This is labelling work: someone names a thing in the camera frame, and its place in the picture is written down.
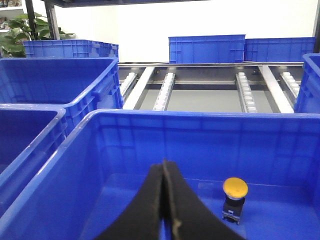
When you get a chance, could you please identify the blue crate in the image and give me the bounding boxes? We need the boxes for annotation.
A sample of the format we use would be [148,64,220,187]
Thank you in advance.
[23,39,119,58]
[0,109,320,240]
[168,34,246,64]
[0,103,68,216]
[244,37,316,63]
[0,56,125,136]

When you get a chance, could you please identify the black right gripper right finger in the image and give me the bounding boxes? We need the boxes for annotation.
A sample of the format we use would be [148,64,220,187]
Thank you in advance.
[162,159,244,240]

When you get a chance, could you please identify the blue crate right edge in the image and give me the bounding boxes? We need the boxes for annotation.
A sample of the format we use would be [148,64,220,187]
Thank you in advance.
[294,53,320,114]

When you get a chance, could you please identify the white roller conveyor track right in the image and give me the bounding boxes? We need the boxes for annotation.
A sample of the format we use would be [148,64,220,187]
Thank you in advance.
[235,72,258,113]

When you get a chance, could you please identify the blue crate far right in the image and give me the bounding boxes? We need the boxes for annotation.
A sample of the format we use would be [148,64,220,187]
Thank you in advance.
[244,37,316,63]

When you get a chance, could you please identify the blue crate front right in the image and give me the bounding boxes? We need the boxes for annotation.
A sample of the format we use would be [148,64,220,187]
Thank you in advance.
[0,109,320,240]

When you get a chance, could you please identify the blue crate back right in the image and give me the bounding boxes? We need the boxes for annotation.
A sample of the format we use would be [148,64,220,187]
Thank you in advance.
[23,39,119,58]

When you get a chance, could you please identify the white roller conveyor track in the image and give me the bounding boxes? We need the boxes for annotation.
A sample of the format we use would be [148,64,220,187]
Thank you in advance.
[235,72,258,113]
[152,72,176,111]

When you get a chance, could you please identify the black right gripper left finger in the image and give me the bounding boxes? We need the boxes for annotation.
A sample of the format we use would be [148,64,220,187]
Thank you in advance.
[95,164,164,240]

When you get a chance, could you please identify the blue crate front left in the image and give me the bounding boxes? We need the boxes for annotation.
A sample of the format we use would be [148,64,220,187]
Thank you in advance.
[0,103,68,216]

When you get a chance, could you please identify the yellow button sideways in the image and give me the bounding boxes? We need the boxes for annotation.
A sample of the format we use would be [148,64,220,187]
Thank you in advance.
[222,177,249,225]

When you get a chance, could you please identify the blue crate far centre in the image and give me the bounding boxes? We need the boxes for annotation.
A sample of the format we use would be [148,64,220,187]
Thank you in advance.
[168,34,246,64]

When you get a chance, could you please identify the green potted plant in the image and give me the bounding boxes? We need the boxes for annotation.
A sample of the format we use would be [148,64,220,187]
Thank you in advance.
[0,12,76,59]

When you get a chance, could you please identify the blue crate back left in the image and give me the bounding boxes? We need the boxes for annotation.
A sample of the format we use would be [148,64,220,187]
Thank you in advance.
[0,56,125,136]

